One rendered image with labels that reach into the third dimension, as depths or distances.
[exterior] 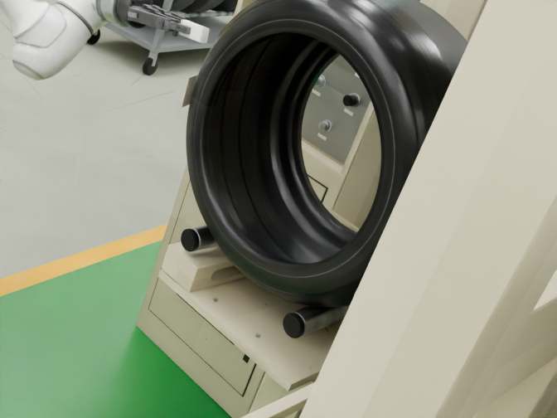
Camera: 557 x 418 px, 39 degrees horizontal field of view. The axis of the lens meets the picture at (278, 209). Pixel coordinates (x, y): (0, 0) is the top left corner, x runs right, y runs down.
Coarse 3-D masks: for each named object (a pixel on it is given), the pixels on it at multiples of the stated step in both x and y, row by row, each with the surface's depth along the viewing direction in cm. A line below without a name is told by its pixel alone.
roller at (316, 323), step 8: (296, 312) 136; (304, 312) 137; (312, 312) 138; (320, 312) 139; (328, 312) 141; (336, 312) 142; (344, 312) 144; (288, 320) 136; (296, 320) 135; (304, 320) 135; (312, 320) 137; (320, 320) 139; (328, 320) 141; (336, 320) 143; (288, 328) 136; (296, 328) 135; (304, 328) 136; (312, 328) 137; (320, 328) 140; (296, 336) 136
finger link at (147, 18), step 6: (138, 12) 160; (144, 12) 159; (150, 12) 160; (132, 18) 160; (138, 18) 160; (144, 18) 159; (150, 18) 159; (156, 18) 158; (162, 18) 157; (168, 18) 157; (144, 24) 160; (150, 24) 159; (156, 24) 158; (162, 24) 158; (168, 30) 158
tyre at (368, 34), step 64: (256, 0) 136; (320, 0) 125; (384, 0) 125; (256, 64) 156; (320, 64) 158; (384, 64) 118; (448, 64) 123; (192, 128) 145; (256, 128) 165; (384, 128) 119; (256, 192) 163; (384, 192) 120; (256, 256) 138; (320, 256) 160
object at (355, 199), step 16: (432, 0) 152; (448, 0) 150; (464, 0) 148; (480, 0) 146; (448, 16) 150; (464, 16) 148; (480, 16) 147; (464, 32) 149; (368, 128) 165; (368, 144) 165; (368, 160) 166; (352, 176) 169; (368, 176) 166; (352, 192) 169; (368, 192) 167; (336, 208) 173; (352, 208) 170; (368, 208) 167; (352, 224) 170; (272, 384) 191; (304, 384) 185; (256, 400) 195; (272, 400) 192; (288, 416) 189
